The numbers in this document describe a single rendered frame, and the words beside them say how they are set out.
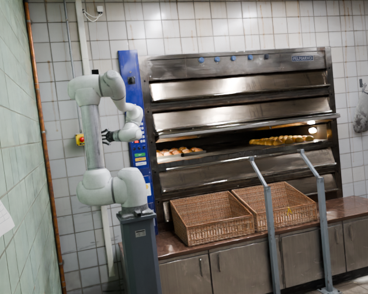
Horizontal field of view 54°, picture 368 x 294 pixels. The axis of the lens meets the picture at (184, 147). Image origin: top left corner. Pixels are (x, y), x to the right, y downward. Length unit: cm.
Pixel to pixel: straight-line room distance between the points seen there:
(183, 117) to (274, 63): 104
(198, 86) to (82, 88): 137
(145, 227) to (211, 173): 131
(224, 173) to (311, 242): 93
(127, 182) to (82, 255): 124
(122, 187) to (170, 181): 113
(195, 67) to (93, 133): 143
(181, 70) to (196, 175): 94
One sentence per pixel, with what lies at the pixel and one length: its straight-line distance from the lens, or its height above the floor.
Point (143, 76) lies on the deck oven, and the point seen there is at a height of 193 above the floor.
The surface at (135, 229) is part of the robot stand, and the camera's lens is 213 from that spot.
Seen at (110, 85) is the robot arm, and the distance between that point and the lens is 214.
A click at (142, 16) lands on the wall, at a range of 326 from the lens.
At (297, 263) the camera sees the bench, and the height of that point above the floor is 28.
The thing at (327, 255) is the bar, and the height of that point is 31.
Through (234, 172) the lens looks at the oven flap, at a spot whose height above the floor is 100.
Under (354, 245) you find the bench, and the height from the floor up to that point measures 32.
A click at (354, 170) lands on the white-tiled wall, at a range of 412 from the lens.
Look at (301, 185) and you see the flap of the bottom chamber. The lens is 376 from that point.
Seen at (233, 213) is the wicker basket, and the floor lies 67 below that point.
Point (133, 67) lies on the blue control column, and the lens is 310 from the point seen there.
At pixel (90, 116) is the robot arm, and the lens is 215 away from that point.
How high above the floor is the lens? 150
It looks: 4 degrees down
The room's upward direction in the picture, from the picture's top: 6 degrees counter-clockwise
